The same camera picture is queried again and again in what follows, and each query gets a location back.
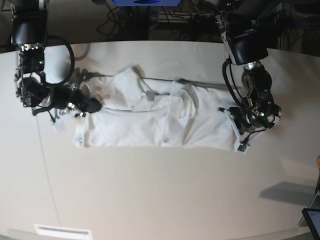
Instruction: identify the white T-shirt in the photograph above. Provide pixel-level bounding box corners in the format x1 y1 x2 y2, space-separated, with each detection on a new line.
73 66 234 151

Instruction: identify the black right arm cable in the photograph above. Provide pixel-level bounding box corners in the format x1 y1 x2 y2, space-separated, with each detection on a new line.
32 34 76 123

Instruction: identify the white label strip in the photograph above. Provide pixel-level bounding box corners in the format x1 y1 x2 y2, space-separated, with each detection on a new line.
34 224 92 240

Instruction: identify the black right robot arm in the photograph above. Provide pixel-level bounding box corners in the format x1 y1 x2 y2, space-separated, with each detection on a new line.
10 0 102 116

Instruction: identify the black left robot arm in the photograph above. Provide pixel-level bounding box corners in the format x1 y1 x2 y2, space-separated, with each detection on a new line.
215 0 281 134

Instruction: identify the grey tablet stand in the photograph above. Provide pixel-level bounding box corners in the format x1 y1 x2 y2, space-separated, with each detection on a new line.
298 178 320 227

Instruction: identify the black power strip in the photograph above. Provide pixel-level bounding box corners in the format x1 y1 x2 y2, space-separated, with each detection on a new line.
159 13 218 26

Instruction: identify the black tablet screen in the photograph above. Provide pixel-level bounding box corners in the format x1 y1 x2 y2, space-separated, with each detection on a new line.
302 208 320 240

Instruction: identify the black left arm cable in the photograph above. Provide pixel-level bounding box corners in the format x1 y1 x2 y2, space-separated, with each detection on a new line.
221 58 248 110

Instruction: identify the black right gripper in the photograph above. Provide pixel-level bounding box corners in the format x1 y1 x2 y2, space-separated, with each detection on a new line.
44 85 102 114

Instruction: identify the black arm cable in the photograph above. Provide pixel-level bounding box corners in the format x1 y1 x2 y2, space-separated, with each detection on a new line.
32 34 76 123
221 58 248 110

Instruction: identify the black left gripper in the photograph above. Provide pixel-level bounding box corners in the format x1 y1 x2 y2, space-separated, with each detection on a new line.
228 106 263 134

